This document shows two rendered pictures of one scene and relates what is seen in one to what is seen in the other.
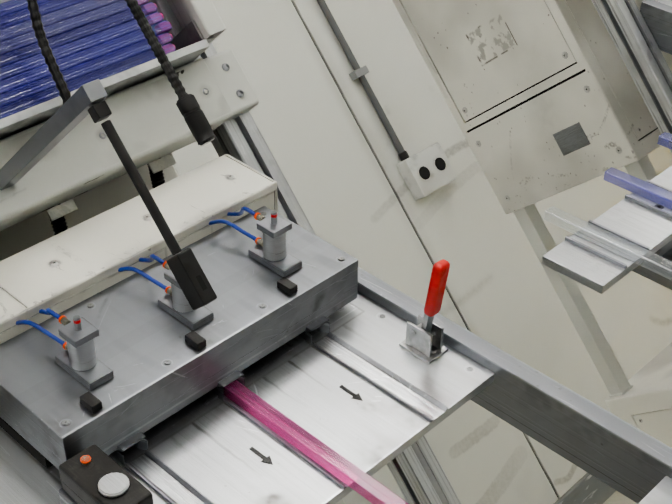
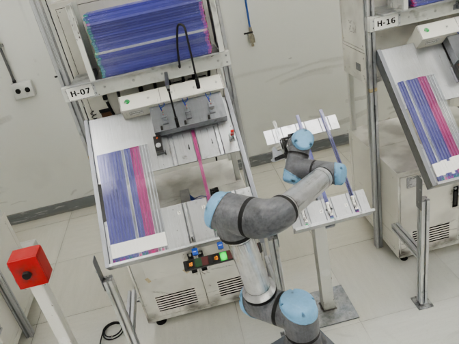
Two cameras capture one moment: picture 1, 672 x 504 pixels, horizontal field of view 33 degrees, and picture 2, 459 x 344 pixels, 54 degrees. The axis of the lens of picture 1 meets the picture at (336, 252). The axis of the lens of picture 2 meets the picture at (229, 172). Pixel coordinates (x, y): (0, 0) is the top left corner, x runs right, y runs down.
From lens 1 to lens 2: 1.33 m
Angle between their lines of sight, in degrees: 40
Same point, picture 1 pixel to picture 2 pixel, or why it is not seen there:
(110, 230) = (185, 87)
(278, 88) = not seen: outside the picture
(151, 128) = (201, 67)
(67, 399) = (159, 125)
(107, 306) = (176, 105)
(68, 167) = (180, 72)
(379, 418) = (212, 149)
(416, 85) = not seen: outside the picture
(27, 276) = (164, 93)
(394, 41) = not seen: outside the picture
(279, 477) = (188, 152)
